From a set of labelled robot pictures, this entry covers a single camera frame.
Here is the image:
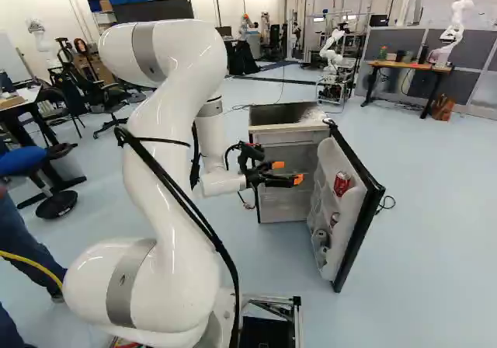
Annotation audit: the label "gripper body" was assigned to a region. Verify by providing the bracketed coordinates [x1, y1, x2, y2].
[243, 162, 270, 190]

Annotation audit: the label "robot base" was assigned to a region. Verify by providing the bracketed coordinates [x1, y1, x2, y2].
[217, 292, 304, 348]

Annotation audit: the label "small steel fridge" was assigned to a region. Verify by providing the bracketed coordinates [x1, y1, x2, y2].
[247, 102, 335, 225]

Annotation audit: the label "black fridge door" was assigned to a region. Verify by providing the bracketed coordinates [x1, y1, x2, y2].
[306, 117, 387, 294]

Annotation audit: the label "white robot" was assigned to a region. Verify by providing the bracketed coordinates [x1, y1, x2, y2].
[316, 22, 357, 106]

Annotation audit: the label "wooden-top desk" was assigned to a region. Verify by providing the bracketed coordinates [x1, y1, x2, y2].
[360, 59, 454, 120]

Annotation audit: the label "black office chair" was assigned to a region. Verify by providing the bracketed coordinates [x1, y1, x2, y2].
[56, 36, 130, 140]

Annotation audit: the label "blue round stool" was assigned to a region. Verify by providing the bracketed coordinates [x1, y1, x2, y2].
[0, 142, 79, 221]

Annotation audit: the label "person's legs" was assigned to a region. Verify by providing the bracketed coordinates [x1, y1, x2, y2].
[0, 189, 68, 303]

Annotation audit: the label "black-legged desk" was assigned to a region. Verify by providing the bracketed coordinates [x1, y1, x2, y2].
[0, 78, 88, 211]

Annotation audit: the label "black floor cable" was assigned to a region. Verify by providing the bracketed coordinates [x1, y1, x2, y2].
[374, 193, 396, 211]

